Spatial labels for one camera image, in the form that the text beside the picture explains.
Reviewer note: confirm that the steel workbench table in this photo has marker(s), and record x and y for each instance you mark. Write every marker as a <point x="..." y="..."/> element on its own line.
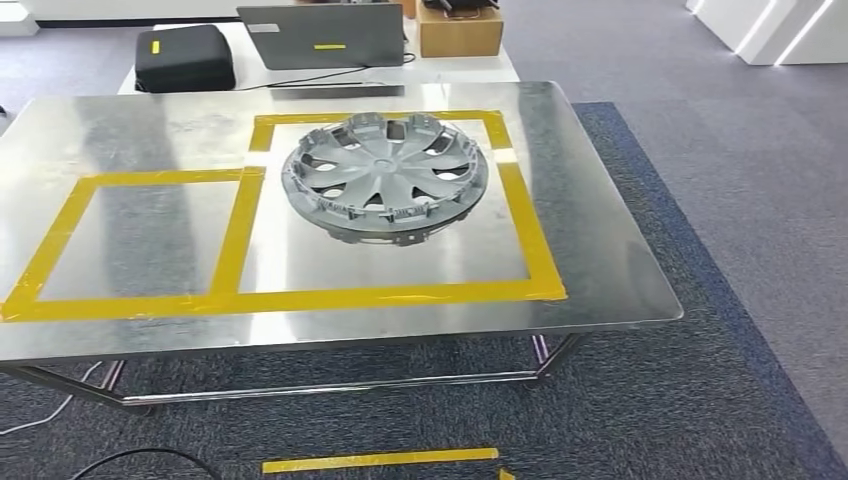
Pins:
<point x="596" y="218"/>

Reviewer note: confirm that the grey wheel hubcap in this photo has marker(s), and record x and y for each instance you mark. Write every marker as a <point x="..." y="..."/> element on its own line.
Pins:
<point x="384" y="179"/>

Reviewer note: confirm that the white table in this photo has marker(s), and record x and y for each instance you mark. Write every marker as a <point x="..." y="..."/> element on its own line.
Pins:
<point x="464" y="69"/>

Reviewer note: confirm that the cardboard box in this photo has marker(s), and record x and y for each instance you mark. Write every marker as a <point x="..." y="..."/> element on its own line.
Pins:
<point x="457" y="36"/>

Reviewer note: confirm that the grey laptop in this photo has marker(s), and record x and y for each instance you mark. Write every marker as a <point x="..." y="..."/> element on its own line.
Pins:
<point x="318" y="33"/>

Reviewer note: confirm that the black zip case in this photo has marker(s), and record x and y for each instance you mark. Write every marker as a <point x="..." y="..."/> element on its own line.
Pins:
<point x="185" y="60"/>

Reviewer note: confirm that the white lit plinth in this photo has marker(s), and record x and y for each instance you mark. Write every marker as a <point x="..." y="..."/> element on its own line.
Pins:
<point x="16" y="20"/>
<point x="768" y="33"/>

